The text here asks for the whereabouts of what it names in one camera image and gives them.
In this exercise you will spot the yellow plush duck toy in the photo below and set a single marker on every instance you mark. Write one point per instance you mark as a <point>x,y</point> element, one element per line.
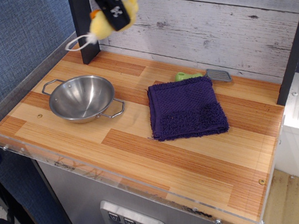
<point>100,27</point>

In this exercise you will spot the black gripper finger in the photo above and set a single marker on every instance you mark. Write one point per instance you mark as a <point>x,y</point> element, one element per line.
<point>115,12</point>

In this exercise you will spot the green handled grey spatula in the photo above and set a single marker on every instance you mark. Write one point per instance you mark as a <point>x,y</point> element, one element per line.
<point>212,74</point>

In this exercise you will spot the black vertical post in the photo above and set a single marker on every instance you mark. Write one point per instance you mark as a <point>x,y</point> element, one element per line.
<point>80,10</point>
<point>290,70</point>

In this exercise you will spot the stainless steel cabinet front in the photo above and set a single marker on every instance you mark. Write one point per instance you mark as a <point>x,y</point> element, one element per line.
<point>80,196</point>

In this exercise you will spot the stainless steel two-handled pot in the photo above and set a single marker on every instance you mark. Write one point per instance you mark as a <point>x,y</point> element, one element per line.
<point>81,99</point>

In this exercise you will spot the black vertical post right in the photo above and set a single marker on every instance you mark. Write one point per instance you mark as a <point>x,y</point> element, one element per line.
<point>290,70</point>

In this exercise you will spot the clear acrylic front guard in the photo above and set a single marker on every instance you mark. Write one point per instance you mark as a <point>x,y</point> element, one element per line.
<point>222,178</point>

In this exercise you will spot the purple folded towel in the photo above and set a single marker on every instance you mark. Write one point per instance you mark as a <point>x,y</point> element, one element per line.
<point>183,109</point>

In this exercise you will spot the black vertical post left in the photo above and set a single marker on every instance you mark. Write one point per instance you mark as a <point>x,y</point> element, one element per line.
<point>80,10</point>

